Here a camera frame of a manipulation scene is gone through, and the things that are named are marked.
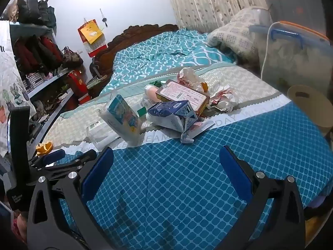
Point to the dark blue carton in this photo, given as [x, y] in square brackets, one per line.
[171, 110]

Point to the white blue plastic packet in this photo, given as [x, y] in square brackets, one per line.
[122, 114]

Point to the large orange peel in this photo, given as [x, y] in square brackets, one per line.
[204, 86]

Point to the red yellow wall calendar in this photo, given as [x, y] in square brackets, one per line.
[91, 33]

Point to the small orange peel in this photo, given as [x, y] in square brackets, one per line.
[44, 148]

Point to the black bags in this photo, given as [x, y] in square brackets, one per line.
[33, 7]

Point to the grey storage shelf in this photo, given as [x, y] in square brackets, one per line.
[41, 86]

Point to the teal patterned duvet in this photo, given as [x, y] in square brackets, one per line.
[156, 49]

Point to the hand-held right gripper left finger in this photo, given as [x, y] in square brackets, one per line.
[97, 172]

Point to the pile of books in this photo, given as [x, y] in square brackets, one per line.
[96, 81]

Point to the white red wrapper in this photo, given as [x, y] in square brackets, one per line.
[223, 100]

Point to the small white green box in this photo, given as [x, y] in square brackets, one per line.
[142, 112]

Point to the hanging keys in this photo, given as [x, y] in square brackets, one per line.
[104, 19]

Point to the white sauce pouch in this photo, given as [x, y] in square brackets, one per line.
[201, 129]

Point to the beige round bin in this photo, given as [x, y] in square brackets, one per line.
[309, 106]

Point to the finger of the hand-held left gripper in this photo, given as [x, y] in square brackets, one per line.
[56, 155]
[87, 155]

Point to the white tissue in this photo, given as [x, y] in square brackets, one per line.
[191, 76]

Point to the red gift box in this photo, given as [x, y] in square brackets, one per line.
[79, 86]

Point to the pink white paper cup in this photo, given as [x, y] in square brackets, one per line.
[151, 92]

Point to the blue beige patterned bed cover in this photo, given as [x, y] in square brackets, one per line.
[169, 174]

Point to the dark red bags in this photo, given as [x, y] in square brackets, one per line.
[36, 52]

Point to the beige leaf print curtain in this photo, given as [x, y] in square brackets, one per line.
[208, 2]

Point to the crushed clear plastic bottle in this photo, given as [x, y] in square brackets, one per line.
[97, 132]

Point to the brown printed cardboard box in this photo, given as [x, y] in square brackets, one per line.
[182, 93]

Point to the brown handbag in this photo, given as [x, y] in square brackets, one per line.
[71, 57]

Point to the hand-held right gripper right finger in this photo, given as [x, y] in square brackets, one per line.
[234, 172]

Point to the carved wooden headboard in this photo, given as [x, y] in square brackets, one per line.
[106, 54]

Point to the patterned grey pillow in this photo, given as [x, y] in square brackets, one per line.
[234, 36]

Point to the crushed green drink can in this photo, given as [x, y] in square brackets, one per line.
[156, 83]

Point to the white plant print cloth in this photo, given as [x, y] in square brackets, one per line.
[10, 78]

